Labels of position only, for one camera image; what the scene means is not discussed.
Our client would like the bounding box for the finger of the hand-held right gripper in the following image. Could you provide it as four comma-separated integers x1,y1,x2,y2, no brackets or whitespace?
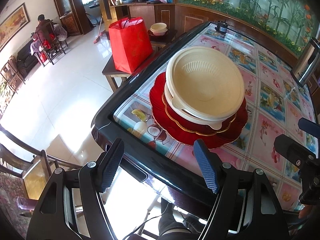
298,117,320,138
274,134,317,171

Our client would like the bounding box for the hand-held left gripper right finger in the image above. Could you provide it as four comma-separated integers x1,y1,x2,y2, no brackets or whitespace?
194,139,290,240

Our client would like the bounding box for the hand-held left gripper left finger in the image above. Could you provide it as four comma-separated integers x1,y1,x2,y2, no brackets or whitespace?
26,138,125,240

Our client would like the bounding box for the red plate with white sticker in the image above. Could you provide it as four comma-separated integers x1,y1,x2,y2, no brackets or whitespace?
162,90,237,137

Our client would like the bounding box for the beige bowl with tab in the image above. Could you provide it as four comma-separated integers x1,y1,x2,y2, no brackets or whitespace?
163,82,238,131

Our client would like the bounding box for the red plate with gold print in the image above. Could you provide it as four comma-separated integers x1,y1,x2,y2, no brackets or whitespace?
149,72,248,147

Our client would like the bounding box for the beige ribbed bowl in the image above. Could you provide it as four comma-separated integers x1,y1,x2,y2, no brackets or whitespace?
165,46,245,119

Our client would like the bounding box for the person's dark trouser leg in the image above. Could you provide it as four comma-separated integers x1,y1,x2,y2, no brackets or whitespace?
158,197,209,240

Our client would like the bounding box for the stainless steel thermos kettle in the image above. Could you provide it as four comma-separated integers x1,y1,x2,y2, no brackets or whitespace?
292,37,319,85

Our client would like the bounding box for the wooden chair with yellow seat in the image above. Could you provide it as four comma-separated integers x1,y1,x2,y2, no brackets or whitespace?
0,124,83,205

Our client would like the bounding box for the dark wooden stool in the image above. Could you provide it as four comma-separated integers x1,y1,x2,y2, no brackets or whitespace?
102,54,141,93
149,29,178,53

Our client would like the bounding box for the red gift bag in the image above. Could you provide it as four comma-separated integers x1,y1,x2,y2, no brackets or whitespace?
108,17,153,73

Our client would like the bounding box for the dark wooden chair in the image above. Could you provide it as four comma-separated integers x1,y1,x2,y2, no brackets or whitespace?
37,21,67,67

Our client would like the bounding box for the broom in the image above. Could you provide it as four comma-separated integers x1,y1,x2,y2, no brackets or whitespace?
93,15,107,43

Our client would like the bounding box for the fish tank with artificial flowers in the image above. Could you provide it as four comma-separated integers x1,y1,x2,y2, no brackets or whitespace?
175,0,320,58

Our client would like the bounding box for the small dark red plate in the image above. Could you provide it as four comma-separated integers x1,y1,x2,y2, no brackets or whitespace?
147,29,169,38

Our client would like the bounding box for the black sofa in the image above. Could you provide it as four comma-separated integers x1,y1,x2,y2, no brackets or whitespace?
16,40,40,67

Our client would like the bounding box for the small cream bowl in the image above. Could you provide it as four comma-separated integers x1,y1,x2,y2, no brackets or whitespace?
150,22,168,36

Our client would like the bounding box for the wooden cabinet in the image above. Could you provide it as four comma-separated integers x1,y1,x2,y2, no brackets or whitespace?
100,2,300,63

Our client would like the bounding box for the black frame glass table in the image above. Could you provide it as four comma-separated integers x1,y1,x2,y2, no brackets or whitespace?
91,20,320,220

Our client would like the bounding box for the framed wall painting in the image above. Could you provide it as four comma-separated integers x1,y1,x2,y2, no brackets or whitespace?
0,2,27,52

